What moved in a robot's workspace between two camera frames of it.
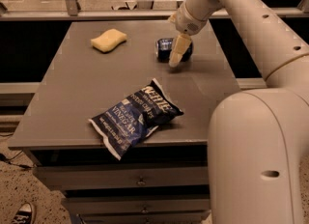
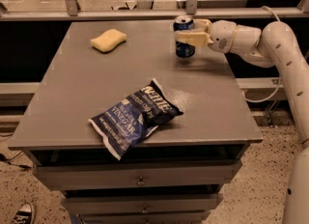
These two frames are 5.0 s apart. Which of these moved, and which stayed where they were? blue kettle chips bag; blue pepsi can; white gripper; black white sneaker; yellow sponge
Moved: white gripper; blue pepsi can
Stayed: blue kettle chips bag; black white sneaker; yellow sponge
